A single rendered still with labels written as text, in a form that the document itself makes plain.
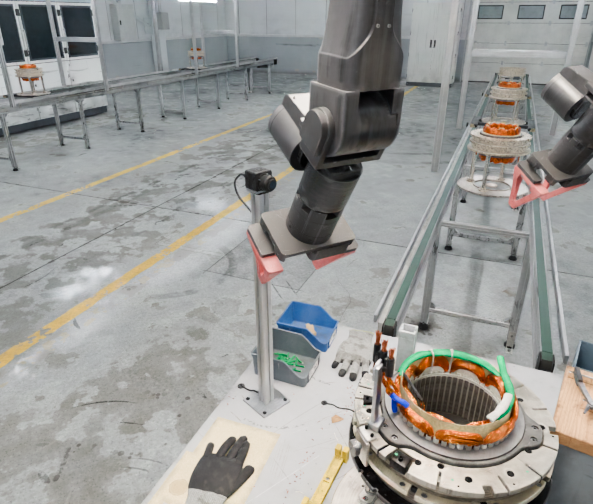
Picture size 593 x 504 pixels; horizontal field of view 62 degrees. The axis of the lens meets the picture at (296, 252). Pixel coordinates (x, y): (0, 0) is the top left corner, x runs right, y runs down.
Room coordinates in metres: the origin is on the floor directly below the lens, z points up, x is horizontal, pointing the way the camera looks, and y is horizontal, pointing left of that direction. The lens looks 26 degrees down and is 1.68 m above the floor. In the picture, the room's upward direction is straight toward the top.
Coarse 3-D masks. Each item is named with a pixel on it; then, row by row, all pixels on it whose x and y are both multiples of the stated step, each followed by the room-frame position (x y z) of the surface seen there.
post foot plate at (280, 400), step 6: (258, 390) 1.02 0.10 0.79; (276, 390) 1.02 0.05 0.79; (246, 396) 1.00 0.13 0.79; (252, 396) 1.00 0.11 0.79; (258, 396) 1.00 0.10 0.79; (276, 396) 1.00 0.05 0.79; (282, 396) 1.00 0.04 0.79; (246, 402) 0.98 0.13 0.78; (252, 402) 0.98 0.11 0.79; (258, 402) 0.98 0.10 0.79; (270, 402) 0.98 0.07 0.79; (276, 402) 0.98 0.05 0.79; (282, 402) 0.98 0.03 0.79; (288, 402) 0.98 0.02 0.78; (252, 408) 0.96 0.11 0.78; (258, 408) 0.96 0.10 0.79; (264, 408) 0.96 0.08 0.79; (270, 408) 0.96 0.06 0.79; (276, 408) 0.96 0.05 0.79; (264, 414) 0.94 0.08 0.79; (270, 414) 0.94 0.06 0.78
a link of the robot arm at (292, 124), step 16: (288, 96) 0.55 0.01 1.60; (304, 96) 0.56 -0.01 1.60; (288, 112) 0.55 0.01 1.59; (304, 112) 0.53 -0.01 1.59; (320, 112) 0.45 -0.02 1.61; (272, 128) 0.56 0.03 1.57; (288, 128) 0.54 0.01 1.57; (304, 128) 0.47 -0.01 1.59; (320, 128) 0.44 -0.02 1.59; (288, 144) 0.53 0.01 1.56; (304, 144) 0.48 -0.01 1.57; (320, 144) 0.45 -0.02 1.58; (288, 160) 0.53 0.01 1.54; (320, 160) 0.46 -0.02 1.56; (336, 160) 0.47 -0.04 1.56; (352, 160) 0.48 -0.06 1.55; (368, 160) 0.49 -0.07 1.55
